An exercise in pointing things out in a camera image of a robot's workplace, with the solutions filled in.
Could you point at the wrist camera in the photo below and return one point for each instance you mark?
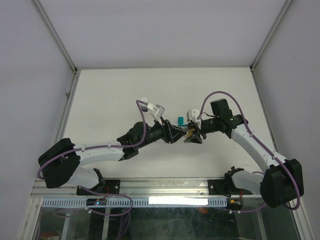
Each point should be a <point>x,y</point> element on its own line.
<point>156,111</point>
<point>193,117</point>

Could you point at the right aluminium frame post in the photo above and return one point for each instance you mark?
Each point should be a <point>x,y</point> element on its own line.
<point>272,31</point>

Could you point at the aluminium frame post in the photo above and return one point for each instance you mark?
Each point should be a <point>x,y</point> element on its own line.
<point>272,31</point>
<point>54,34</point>

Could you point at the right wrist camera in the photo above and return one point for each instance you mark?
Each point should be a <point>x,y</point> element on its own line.
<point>193,117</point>

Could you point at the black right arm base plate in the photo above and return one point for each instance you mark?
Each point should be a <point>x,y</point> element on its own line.
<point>224,188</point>

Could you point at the white capped dark pill bottle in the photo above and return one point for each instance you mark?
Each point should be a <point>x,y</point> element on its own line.
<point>144,103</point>

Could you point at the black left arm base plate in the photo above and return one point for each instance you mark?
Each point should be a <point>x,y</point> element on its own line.
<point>110,186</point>

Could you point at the grey slotted cable duct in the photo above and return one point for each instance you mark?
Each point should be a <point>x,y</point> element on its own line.
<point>142,202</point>

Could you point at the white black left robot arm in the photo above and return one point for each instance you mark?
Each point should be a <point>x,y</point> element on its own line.
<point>64,163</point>

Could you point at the teal Wed pill box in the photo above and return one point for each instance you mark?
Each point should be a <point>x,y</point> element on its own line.
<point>180,121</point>

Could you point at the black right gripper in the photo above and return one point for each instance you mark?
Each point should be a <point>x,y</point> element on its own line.
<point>195,138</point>

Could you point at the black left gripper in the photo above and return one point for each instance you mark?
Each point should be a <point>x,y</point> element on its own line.
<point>171,133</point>

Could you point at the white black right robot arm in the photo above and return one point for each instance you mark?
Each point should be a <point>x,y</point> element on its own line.
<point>280,180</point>

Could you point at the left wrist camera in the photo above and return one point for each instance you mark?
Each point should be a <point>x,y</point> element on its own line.
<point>156,111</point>

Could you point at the aluminium mounting rail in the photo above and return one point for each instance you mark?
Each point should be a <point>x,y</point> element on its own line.
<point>136,188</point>

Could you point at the left aluminium frame post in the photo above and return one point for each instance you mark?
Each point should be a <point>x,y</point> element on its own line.
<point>54,34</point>

